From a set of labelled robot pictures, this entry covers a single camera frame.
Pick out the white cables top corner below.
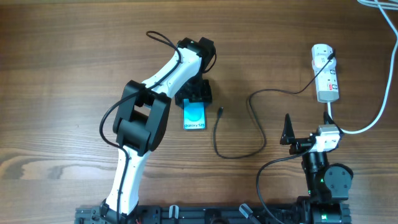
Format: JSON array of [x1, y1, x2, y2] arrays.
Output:
[[356, 0, 398, 11]]

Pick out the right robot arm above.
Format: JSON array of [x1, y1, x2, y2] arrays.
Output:
[[280, 113, 354, 224]]

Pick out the black USB-C charging cable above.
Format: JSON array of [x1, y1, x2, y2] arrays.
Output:
[[213, 49, 337, 160]]

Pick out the white power strip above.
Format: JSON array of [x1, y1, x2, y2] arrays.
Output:
[[312, 44, 339, 103]]

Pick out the white charger plug adapter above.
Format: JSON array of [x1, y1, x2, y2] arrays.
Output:
[[312, 55, 336, 73]]

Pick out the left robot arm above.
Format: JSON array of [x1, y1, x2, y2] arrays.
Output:
[[98, 37, 216, 223]]

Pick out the Galaxy smartphone cyan screen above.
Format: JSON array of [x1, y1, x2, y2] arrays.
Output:
[[183, 99, 206, 130]]

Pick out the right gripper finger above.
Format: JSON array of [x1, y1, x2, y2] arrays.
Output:
[[280, 113, 295, 145], [323, 111, 344, 136]]

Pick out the white power strip cord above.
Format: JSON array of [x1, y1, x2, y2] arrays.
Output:
[[326, 0, 398, 135]]

